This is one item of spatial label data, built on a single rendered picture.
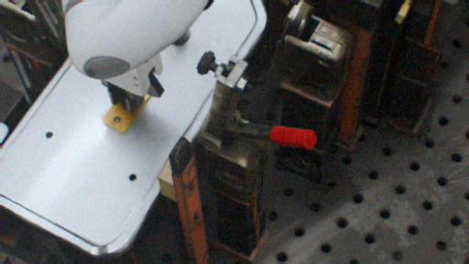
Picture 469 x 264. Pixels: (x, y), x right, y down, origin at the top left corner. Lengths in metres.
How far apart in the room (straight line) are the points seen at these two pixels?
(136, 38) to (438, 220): 0.74
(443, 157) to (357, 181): 0.15
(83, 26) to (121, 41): 0.05
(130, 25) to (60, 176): 0.36
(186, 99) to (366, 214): 0.41
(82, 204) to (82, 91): 0.17
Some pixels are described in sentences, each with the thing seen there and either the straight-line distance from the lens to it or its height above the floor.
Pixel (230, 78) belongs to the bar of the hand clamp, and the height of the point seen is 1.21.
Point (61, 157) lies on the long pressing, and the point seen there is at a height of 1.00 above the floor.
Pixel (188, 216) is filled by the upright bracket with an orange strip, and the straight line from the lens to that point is 1.12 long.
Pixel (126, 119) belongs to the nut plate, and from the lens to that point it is 1.23.
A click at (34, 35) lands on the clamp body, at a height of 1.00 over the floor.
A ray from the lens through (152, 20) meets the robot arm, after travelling 0.90.
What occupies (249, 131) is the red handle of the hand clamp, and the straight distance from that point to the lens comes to 1.10.
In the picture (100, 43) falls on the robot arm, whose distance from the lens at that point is 0.92.
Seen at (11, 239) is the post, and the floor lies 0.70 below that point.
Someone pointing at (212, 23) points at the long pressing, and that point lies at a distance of 1.30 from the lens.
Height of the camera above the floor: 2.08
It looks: 63 degrees down
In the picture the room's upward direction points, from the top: 3 degrees counter-clockwise
